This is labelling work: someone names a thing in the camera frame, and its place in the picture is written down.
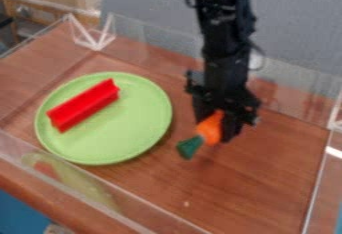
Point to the clear acrylic enclosure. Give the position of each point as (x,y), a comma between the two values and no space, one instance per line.
(272,182)

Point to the green plate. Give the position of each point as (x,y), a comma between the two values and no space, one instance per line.
(120,132)

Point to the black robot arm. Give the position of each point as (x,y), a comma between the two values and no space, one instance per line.
(227,24)

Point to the red toy block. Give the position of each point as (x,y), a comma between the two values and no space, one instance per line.
(82,106)

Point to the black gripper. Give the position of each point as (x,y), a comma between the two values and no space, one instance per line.
(219,88)

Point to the orange toy carrot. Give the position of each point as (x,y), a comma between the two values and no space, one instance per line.
(209,135)

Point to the wooden cabinet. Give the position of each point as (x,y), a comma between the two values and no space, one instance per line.
(42,13)

